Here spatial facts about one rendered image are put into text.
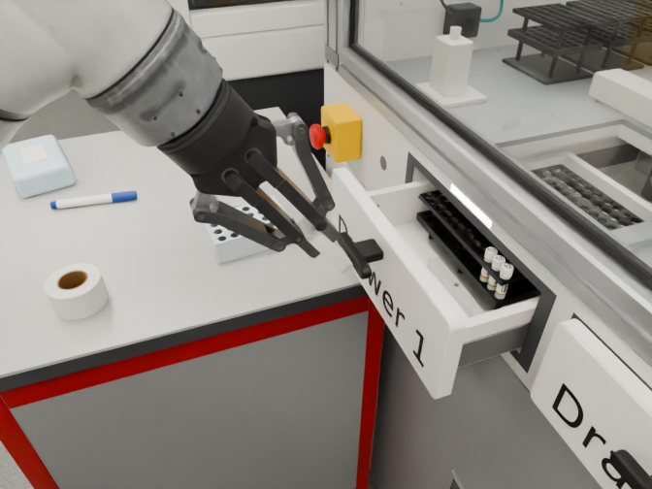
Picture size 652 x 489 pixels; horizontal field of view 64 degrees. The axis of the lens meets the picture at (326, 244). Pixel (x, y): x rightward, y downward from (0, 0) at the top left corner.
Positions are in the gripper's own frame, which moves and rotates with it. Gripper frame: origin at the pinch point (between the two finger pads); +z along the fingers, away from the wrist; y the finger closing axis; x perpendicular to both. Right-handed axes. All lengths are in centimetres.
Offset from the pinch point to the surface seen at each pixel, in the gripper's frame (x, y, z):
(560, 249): -13.4, 16.5, 5.8
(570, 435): -22.5, 7.1, 16.6
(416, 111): 13.8, 17.6, 4.7
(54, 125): 259, -103, 41
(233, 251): 21.2, -14.2, 8.7
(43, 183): 50, -36, -7
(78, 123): 257, -93, 48
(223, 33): 80, 4, 5
